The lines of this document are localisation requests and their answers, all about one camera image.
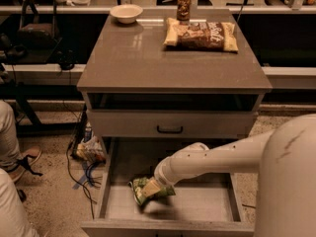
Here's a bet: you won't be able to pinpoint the green jalapeno chip bag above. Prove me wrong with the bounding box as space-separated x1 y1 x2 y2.
129 177 176 205

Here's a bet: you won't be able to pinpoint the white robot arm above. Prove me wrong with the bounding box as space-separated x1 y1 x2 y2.
142 114 316 237

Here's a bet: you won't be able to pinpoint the open grey middle drawer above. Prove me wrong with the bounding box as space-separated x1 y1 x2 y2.
81 138 254 237

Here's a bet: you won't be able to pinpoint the closed grey upper drawer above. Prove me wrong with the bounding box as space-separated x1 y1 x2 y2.
87 110 258 139

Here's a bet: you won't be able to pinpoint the grey drawer cabinet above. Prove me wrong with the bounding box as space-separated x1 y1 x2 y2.
76 8 274 237

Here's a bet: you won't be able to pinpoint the brown chip bag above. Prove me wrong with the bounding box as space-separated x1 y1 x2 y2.
164 18 238 52

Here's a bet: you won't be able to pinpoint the snack packages on floor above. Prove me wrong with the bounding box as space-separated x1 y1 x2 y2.
75 123 106 163

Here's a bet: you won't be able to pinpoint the tan shoe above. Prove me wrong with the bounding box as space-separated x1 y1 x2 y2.
8 146 41 183

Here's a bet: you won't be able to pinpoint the person leg beige trousers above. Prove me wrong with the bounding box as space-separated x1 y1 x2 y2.
0 101 22 171

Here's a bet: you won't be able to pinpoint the black headphones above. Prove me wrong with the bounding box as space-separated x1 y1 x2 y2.
56 49 75 71

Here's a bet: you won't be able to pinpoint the white bowl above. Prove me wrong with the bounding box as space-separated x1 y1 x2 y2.
110 4 143 24

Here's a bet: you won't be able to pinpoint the black floor cable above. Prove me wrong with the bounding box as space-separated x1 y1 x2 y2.
65 138 103 220

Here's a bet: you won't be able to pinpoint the black drawer handle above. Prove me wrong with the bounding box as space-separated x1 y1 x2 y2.
156 125 184 134

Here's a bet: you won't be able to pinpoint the black bag with handles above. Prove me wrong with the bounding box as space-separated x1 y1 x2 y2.
17 0 60 49

